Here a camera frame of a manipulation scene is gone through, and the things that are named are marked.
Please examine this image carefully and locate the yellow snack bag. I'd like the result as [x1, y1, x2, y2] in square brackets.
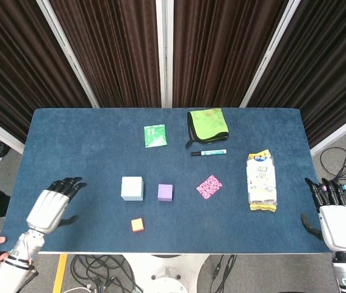
[245, 149, 278, 212]

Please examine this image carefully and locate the white partition post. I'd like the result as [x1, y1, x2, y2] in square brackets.
[239, 0, 301, 108]
[36, 0, 100, 109]
[156, 0, 173, 109]

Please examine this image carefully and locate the yellow floor tape strip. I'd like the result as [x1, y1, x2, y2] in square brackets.
[52, 253, 69, 293]

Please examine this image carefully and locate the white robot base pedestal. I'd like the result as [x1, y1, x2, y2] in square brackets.
[120, 253, 210, 293]

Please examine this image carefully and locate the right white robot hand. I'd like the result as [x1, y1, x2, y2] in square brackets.
[300, 178, 346, 253]

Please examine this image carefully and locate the brown pleated curtain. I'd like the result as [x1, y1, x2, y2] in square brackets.
[172, 0, 290, 109]
[48, 0, 162, 109]
[247, 0, 346, 150]
[0, 0, 93, 144]

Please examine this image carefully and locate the green sachet packet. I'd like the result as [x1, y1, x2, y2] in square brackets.
[143, 124, 168, 148]

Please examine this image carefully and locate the green microfiber cloth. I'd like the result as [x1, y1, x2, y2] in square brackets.
[185, 108, 230, 150]

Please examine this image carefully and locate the blue table cloth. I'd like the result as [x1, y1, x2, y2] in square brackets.
[0, 107, 335, 254]

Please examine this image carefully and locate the small orange cube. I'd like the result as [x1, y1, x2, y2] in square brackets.
[131, 217, 145, 234]

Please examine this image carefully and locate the purple cube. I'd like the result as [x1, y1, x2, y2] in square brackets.
[157, 183, 174, 202]

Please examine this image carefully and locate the large white cube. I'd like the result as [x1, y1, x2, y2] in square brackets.
[120, 176, 145, 202]

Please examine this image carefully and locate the pink patterned paper square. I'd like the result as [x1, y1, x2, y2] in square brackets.
[196, 175, 223, 201]

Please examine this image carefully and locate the white partition bottom rail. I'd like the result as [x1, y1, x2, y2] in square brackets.
[309, 107, 346, 156]
[0, 109, 26, 155]

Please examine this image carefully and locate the black cable with green light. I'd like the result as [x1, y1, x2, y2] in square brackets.
[211, 255, 237, 293]

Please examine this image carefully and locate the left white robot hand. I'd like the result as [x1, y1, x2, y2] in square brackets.
[26, 176, 87, 235]

